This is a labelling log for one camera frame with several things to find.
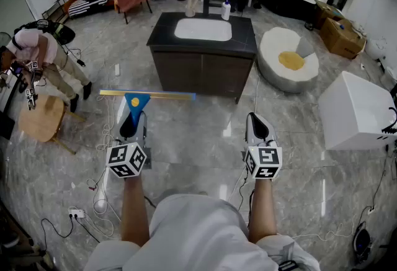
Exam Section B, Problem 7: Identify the white box cabinet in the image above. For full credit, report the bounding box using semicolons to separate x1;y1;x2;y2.
318;70;397;151

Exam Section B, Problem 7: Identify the black strap buckle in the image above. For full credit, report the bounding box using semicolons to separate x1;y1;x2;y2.
278;260;300;271

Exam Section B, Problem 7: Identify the black table with sink cabinet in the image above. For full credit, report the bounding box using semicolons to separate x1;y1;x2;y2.
146;11;258;105

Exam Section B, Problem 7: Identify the black floor cable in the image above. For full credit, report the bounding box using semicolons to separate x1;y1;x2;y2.
40;216;100;244

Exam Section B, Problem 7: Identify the person's white shirt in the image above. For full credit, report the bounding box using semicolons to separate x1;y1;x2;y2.
83;193;322;271

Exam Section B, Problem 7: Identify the black round floor device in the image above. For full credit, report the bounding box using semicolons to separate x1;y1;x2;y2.
353;223;373;264

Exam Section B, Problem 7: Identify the white sink basin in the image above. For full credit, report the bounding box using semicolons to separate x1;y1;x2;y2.
174;17;233;42

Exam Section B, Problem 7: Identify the large cardboard box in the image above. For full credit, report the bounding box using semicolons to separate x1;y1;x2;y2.
319;17;367;60

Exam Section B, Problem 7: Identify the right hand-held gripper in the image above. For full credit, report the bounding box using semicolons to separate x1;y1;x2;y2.
244;112;283;181

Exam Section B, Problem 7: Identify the round wooden stool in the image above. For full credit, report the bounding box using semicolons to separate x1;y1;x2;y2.
17;94;86;155

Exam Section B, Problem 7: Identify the white spray bottle blue trigger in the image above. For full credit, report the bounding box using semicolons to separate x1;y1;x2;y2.
221;0;232;21

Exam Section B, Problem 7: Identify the person's right forearm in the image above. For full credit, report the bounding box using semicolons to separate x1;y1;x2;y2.
248;179;278;244

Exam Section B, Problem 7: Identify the open cardboard box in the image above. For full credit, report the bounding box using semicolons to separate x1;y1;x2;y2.
314;0;345;30

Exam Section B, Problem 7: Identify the white floor cable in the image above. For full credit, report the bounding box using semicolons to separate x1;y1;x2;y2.
92;96;122;238

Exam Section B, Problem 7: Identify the black white striped blanket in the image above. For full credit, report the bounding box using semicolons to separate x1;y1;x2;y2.
68;0;114;18

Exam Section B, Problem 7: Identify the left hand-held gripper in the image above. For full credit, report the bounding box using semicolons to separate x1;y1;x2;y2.
105;110;153;179

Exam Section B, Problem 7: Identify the white egg-shaped floor seat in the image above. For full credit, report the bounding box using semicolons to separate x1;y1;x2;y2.
257;27;319;94

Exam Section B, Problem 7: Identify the blue squeegee with long blade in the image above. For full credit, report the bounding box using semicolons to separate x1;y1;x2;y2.
99;89;197;131

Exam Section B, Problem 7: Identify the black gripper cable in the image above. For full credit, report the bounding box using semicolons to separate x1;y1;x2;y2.
238;189;256;224

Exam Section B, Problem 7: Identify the black metal rack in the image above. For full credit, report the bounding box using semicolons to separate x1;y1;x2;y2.
42;0;69;24

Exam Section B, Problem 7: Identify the black faucet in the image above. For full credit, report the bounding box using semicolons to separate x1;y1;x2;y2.
203;0;223;16

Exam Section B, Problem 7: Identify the person's left forearm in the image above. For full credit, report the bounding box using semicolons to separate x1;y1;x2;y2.
120;176;150;247

